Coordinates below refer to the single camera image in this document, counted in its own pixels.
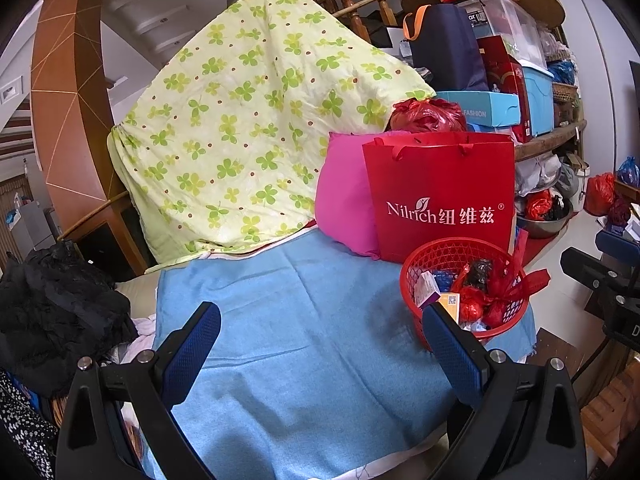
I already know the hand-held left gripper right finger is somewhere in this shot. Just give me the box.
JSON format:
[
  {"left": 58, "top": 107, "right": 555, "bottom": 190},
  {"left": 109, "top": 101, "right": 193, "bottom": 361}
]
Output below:
[{"left": 421, "top": 302, "right": 587, "bottom": 480}]

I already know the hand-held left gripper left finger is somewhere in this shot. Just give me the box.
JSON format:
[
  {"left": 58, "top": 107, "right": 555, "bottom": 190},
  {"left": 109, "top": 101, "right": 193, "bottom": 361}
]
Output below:
[{"left": 56, "top": 301, "right": 222, "bottom": 480}]

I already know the white orange red box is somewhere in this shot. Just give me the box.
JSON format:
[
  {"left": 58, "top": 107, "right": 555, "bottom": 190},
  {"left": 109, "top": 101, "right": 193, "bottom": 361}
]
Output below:
[{"left": 439, "top": 292, "right": 463, "bottom": 323}]

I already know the black plastic bag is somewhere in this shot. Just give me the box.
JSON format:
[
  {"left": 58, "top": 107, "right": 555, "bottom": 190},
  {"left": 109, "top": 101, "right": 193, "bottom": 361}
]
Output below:
[{"left": 467, "top": 259, "right": 493, "bottom": 291}]

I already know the red plastic mesh basket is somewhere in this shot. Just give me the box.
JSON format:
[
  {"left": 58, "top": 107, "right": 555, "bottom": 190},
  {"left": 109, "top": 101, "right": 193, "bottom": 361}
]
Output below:
[{"left": 399, "top": 240, "right": 532, "bottom": 356}]

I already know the pale lilac bedsheet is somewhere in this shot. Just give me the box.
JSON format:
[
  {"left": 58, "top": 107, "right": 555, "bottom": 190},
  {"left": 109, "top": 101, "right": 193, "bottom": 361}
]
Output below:
[{"left": 120, "top": 315, "right": 161, "bottom": 361}]

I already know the beige cushion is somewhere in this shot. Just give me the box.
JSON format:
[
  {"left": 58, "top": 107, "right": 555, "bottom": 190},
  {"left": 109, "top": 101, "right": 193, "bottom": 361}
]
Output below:
[{"left": 115, "top": 277, "right": 161, "bottom": 318}]

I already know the metal basin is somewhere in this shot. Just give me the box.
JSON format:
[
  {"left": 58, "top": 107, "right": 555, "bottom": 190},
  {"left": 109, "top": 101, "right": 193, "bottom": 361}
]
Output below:
[{"left": 515, "top": 200, "right": 573, "bottom": 240}]

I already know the light blue blanket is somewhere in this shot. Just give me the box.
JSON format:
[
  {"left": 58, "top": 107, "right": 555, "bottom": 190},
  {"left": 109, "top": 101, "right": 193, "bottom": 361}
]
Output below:
[{"left": 142, "top": 232, "right": 538, "bottom": 480}]

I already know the tied red plastic bag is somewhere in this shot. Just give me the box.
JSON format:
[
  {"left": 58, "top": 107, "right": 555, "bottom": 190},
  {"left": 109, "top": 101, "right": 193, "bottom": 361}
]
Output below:
[{"left": 584, "top": 172, "right": 616, "bottom": 217}]

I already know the small red plastic bag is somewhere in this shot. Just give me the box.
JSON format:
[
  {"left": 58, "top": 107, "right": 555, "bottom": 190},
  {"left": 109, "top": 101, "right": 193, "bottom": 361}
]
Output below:
[{"left": 525, "top": 190, "right": 553, "bottom": 221}]

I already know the black garment pile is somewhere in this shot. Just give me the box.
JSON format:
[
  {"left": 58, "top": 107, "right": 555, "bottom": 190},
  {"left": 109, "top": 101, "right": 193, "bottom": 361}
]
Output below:
[{"left": 0, "top": 245, "right": 138, "bottom": 396}]

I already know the wooden cabinet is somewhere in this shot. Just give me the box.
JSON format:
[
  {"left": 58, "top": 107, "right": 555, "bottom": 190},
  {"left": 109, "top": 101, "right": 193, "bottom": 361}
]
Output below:
[{"left": 57, "top": 192, "right": 151, "bottom": 278}]

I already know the tied blue plastic bag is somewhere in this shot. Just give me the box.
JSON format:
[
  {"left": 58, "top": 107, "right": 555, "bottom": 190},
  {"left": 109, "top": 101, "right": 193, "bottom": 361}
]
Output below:
[{"left": 617, "top": 156, "right": 640, "bottom": 188}]

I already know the red paper shopping bag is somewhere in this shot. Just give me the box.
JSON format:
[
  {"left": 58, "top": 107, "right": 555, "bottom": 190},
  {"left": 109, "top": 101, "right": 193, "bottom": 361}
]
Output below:
[{"left": 362, "top": 132, "right": 518, "bottom": 265}]

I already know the black white floral cloth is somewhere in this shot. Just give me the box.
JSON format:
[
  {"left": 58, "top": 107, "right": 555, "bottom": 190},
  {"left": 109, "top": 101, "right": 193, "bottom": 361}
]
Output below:
[{"left": 0, "top": 370, "right": 58, "bottom": 480}]

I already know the wooden shelf beam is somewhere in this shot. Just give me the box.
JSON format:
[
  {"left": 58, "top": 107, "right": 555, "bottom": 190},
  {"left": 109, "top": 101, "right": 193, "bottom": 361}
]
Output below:
[{"left": 515, "top": 120, "right": 588, "bottom": 161}]

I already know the pink pillow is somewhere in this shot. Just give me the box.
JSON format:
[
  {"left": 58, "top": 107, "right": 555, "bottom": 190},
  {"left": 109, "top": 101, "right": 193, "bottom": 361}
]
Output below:
[{"left": 315, "top": 131, "right": 386, "bottom": 261}]

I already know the grey cabinet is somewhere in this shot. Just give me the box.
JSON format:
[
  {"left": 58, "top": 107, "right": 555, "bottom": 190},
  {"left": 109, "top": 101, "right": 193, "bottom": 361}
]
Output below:
[{"left": 7, "top": 202, "right": 56, "bottom": 256}]

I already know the blue plastic storage bin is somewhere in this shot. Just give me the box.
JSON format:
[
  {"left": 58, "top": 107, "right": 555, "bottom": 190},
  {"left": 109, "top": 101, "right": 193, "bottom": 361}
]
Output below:
[{"left": 520, "top": 62, "right": 556, "bottom": 136}]

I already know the filled red plastic bag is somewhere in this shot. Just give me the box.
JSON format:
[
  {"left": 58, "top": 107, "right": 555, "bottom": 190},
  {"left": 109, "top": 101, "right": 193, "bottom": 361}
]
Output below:
[{"left": 390, "top": 99, "right": 468, "bottom": 133}]

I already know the light blue shoebox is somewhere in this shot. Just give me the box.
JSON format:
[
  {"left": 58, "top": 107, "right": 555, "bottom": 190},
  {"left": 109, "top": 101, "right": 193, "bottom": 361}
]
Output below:
[{"left": 435, "top": 91, "right": 523, "bottom": 128}]

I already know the green clover print quilt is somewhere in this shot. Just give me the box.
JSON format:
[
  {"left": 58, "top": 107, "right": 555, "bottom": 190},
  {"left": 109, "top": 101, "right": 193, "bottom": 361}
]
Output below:
[{"left": 107, "top": 0, "right": 436, "bottom": 266}]

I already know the red gift box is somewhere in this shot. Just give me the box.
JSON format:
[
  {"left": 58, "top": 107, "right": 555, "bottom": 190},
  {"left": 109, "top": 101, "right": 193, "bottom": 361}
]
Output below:
[{"left": 477, "top": 35, "right": 531, "bottom": 143}]

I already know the wooden column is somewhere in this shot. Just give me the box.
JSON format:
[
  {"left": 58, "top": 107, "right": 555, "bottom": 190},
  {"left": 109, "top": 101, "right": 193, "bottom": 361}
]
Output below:
[{"left": 30, "top": 0, "right": 126, "bottom": 201}]

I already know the clear plastic storage box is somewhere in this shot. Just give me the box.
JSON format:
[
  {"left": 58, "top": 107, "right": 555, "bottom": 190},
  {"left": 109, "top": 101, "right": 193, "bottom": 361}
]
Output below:
[{"left": 457, "top": 0, "right": 548, "bottom": 68}]

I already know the navy bag with orange handles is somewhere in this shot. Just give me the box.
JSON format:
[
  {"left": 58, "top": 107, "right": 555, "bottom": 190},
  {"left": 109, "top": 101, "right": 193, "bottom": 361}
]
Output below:
[{"left": 402, "top": 4, "right": 488, "bottom": 93}]

